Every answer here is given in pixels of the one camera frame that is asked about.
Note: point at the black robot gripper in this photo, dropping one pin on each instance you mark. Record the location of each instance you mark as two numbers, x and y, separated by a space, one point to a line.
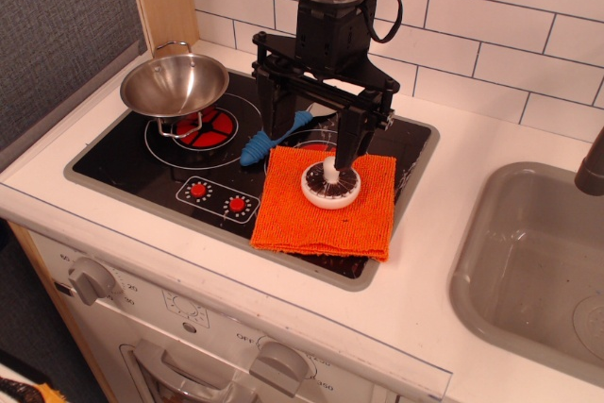
327 62

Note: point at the small stainless steel wok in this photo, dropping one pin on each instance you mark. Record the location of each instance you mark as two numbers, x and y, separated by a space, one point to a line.
171 88

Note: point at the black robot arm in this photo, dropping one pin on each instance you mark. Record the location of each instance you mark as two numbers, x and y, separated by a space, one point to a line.
326 62

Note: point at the right red stove knob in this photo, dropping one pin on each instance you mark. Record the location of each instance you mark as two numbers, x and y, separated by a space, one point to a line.
237 204

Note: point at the red stove knob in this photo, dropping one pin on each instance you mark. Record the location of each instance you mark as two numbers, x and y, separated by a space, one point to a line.
237 204
198 190

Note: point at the black toy stove top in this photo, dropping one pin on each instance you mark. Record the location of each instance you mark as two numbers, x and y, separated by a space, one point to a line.
130 161

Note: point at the left red stove knob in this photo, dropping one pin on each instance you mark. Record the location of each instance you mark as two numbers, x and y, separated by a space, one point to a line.
198 190

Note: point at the white toy mushroom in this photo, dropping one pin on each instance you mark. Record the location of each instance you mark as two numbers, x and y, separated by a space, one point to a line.
328 188

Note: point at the orange folded cloth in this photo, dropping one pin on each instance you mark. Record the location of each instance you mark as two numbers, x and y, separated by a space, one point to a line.
288 222

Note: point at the right grey oven dial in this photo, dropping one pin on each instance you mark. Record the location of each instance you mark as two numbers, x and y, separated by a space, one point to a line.
280 367

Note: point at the grey oven dial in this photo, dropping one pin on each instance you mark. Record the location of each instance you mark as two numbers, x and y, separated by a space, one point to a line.
91 280
280 367

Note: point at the grey sink basin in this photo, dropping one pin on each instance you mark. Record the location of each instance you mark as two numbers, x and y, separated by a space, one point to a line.
529 277

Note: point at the left grey oven dial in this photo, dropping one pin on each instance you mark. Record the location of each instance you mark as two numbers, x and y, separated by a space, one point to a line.
91 280

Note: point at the grey faucet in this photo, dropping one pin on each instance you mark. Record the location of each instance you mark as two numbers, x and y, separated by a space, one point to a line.
590 176

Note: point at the yellow patterned object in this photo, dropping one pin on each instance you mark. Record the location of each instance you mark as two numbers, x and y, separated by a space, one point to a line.
30 393

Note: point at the blue handled toy fork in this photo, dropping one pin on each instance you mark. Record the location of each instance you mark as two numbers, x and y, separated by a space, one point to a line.
260 145

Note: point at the grey oven door handle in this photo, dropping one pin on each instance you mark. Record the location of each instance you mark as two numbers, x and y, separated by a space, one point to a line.
198 378

